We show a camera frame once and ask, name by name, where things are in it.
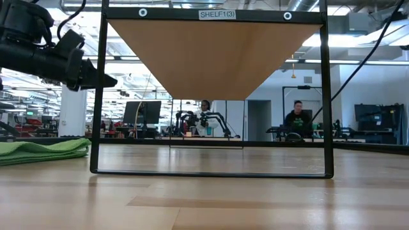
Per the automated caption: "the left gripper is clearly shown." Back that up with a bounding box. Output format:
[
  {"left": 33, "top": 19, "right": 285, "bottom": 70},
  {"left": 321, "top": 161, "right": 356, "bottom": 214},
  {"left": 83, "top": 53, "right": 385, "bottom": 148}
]
[{"left": 65, "top": 47, "right": 118, "bottom": 93}]

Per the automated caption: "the white shelf label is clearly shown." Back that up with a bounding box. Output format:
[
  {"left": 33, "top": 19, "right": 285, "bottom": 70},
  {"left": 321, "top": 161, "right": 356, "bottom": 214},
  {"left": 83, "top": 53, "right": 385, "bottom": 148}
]
[{"left": 198, "top": 9, "right": 237, "bottom": 21}]

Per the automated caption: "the white pillar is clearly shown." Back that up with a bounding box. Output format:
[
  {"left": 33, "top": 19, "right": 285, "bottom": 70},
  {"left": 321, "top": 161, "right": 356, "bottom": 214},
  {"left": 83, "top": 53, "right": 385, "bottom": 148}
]
[{"left": 58, "top": 86, "right": 88, "bottom": 137}]

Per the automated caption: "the dark flat monitor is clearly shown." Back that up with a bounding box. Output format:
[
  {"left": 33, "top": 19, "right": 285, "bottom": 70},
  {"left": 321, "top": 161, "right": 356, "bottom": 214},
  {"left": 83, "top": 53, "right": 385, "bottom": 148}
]
[{"left": 123, "top": 100, "right": 162, "bottom": 138}]

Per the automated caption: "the red black machine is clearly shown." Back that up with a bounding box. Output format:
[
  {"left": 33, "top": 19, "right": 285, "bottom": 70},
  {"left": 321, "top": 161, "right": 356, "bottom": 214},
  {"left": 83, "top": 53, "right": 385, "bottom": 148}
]
[{"left": 13, "top": 115, "right": 59, "bottom": 138}]

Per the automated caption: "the green folded cloth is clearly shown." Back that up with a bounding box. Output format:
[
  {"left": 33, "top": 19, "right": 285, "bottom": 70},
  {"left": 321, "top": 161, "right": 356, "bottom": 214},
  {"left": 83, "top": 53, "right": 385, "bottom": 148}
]
[{"left": 0, "top": 137, "right": 92, "bottom": 167}]

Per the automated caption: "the person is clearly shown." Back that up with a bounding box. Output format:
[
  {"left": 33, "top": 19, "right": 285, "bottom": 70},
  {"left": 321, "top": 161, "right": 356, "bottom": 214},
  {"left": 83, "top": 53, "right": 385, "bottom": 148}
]
[
  {"left": 195, "top": 100, "right": 221, "bottom": 137},
  {"left": 283, "top": 100, "right": 313, "bottom": 139}
]

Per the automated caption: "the black gantry stand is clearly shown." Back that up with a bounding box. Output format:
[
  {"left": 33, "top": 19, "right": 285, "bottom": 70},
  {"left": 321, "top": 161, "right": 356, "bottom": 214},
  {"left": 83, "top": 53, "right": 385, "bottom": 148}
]
[{"left": 282, "top": 85, "right": 323, "bottom": 141}]

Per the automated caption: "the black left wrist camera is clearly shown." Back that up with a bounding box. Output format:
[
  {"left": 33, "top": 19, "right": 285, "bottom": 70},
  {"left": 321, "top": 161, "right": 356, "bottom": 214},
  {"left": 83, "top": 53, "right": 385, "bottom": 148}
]
[{"left": 54, "top": 29, "right": 86, "bottom": 59}]

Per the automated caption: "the black aluminium table frame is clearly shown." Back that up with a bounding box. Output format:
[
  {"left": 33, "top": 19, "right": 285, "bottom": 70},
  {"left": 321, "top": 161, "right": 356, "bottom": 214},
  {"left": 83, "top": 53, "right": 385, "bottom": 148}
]
[{"left": 0, "top": 135, "right": 409, "bottom": 157}]

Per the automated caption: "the wooden shelf black frame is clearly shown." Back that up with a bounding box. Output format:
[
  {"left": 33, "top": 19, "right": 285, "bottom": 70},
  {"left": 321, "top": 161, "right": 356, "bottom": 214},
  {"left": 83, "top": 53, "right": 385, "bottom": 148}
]
[{"left": 89, "top": 0, "right": 335, "bottom": 180}]

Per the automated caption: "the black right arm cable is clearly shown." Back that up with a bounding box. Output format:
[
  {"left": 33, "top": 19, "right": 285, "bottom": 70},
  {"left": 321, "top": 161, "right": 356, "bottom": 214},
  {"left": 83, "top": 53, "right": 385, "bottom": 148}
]
[{"left": 311, "top": 0, "right": 406, "bottom": 125}]

